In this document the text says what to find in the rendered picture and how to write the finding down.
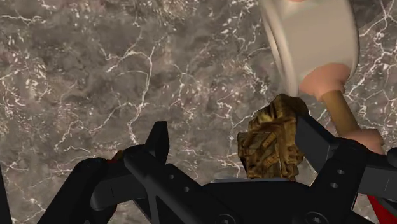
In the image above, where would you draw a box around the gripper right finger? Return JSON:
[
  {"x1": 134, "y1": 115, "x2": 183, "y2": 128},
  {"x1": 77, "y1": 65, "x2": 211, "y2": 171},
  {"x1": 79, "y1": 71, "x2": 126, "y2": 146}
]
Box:
[{"x1": 295, "y1": 115, "x2": 397, "y2": 212}]

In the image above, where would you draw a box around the golden brown carved figure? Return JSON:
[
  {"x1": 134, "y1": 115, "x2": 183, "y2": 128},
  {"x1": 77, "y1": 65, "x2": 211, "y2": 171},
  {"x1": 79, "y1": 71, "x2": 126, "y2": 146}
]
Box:
[{"x1": 237, "y1": 94, "x2": 310, "y2": 181}]

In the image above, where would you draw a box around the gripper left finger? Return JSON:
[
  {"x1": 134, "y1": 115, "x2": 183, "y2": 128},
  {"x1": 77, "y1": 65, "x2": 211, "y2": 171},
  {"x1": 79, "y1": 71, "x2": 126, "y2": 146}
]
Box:
[{"x1": 37, "y1": 120, "x2": 218, "y2": 224}]

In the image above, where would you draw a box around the red object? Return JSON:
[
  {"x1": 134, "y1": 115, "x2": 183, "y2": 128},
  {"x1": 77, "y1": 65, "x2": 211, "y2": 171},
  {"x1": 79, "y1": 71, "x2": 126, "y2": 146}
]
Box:
[{"x1": 367, "y1": 194, "x2": 397, "y2": 224}]

